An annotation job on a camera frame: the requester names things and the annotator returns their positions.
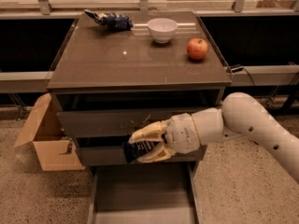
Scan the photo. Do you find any grey drawer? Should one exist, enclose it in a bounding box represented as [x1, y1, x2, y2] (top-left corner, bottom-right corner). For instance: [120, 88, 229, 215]
[87, 162, 200, 224]
[76, 146, 206, 166]
[57, 107, 204, 138]

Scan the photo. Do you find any grey drawer cabinet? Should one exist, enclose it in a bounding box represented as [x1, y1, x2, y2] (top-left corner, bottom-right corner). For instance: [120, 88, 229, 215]
[46, 10, 233, 173]

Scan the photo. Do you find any bottom grey drawer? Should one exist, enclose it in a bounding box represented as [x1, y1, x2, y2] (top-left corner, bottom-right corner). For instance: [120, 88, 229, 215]
[87, 162, 200, 224]

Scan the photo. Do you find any open cardboard box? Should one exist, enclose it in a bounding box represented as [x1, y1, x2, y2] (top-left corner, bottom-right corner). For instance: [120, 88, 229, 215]
[14, 93, 85, 171]

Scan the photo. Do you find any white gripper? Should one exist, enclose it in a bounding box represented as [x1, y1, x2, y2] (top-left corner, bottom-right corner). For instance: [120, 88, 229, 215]
[129, 113, 200, 163]

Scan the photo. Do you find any dark blueberry rxbar wrapper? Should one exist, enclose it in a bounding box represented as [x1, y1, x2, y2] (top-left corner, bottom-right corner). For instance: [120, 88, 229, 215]
[122, 141, 158, 163]

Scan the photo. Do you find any red apple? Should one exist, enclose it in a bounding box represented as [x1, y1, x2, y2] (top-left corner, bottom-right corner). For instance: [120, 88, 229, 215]
[187, 38, 208, 61]

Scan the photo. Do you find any white bowl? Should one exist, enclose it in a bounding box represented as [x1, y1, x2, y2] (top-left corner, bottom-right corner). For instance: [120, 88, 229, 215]
[147, 18, 178, 44]

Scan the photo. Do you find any middle grey drawer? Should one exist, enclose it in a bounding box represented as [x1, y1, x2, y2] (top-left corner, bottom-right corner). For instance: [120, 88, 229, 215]
[76, 146, 206, 166]

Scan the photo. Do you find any top grey drawer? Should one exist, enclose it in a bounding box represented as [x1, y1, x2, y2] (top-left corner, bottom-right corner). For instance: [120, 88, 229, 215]
[57, 107, 204, 138]

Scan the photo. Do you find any blue chip bag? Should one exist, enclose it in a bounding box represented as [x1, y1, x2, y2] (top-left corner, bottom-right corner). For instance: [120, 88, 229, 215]
[84, 9, 134, 31]

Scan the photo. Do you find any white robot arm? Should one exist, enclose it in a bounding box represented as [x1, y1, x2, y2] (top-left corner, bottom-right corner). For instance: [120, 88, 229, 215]
[129, 92, 299, 181]

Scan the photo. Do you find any black cable with plug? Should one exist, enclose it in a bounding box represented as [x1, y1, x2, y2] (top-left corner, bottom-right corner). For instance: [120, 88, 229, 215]
[225, 63, 257, 87]

